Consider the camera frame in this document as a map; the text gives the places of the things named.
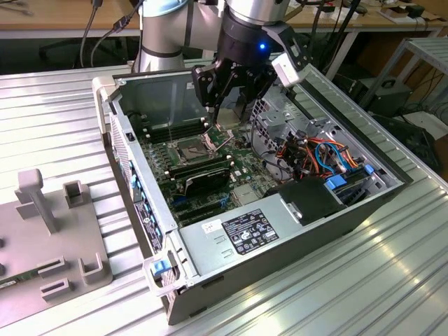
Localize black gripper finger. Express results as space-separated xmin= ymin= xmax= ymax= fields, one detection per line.
xmin=190 ymin=62 xmax=236 ymax=118
xmin=240 ymin=66 xmax=276 ymax=122

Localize metal socket cover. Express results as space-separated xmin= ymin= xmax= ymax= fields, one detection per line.
xmin=204 ymin=124 xmax=235 ymax=152

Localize CPU socket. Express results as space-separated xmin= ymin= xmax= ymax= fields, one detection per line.
xmin=167 ymin=134 xmax=215 ymax=166

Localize silver drive cage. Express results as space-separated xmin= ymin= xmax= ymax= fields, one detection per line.
xmin=250 ymin=91 xmax=307 ymax=158

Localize black RAM slot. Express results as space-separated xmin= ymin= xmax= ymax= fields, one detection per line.
xmin=145 ymin=126 xmax=208 ymax=143
xmin=142 ymin=118 xmax=204 ymax=133

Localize black tripod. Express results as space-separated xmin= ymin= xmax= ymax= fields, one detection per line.
xmin=316 ymin=0 xmax=363 ymax=80

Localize black RAM stick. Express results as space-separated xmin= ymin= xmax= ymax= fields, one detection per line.
xmin=167 ymin=155 xmax=230 ymax=174
xmin=169 ymin=159 xmax=235 ymax=179

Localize green motherboard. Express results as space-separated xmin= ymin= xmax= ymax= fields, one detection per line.
xmin=134 ymin=117 xmax=267 ymax=228

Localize black graphics card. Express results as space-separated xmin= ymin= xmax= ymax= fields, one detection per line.
xmin=181 ymin=167 xmax=232 ymax=197

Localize silver chipset heatsink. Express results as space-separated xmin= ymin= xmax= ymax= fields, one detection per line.
xmin=233 ymin=185 xmax=258 ymax=206

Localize black expansion slot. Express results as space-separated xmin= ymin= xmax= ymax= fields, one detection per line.
xmin=174 ymin=199 xmax=225 ymax=222

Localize hard disk in blue carrier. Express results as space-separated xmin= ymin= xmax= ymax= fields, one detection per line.
xmin=323 ymin=167 xmax=377 ymax=207

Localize black plastic shroud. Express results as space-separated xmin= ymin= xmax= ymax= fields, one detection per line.
xmin=264 ymin=176 xmax=347 ymax=227

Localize black office chair base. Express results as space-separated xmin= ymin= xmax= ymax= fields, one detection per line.
xmin=37 ymin=34 xmax=124 ymax=68

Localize brown cardboard piece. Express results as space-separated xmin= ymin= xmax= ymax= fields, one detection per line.
xmin=379 ymin=6 xmax=442 ymax=25

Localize wooden desk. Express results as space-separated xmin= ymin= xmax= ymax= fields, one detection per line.
xmin=0 ymin=0 xmax=448 ymax=81

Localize open grey PC case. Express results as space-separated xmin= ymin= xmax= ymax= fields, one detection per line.
xmin=91 ymin=59 xmax=414 ymax=326

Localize grey power supply unit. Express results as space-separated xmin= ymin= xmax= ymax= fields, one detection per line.
xmin=178 ymin=194 xmax=305 ymax=277

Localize grey parts rack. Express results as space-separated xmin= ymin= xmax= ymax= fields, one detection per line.
xmin=0 ymin=168 xmax=115 ymax=318

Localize green RAM stick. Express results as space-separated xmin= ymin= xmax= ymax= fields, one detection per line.
xmin=0 ymin=271 xmax=41 ymax=291

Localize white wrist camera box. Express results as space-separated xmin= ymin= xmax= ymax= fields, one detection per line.
xmin=272 ymin=52 xmax=311 ymax=88

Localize orange power wires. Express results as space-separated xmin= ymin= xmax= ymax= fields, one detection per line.
xmin=276 ymin=138 xmax=339 ymax=176

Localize blue data wire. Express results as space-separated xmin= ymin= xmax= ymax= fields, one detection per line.
xmin=314 ymin=139 xmax=351 ymax=173

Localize grey USB cable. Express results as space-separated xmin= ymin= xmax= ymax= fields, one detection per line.
xmin=91 ymin=6 xmax=141 ymax=68

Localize black box with handle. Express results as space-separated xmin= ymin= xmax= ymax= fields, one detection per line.
xmin=356 ymin=77 xmax=413 ymax=118

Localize grey metal shelf frame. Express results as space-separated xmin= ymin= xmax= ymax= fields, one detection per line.
xmin=360 ymin=36 xmax=448 ymax=109

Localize blue case handle latch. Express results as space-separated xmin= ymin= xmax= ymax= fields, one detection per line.
xmin=150 ymin=260 xmax=169 ymax=277

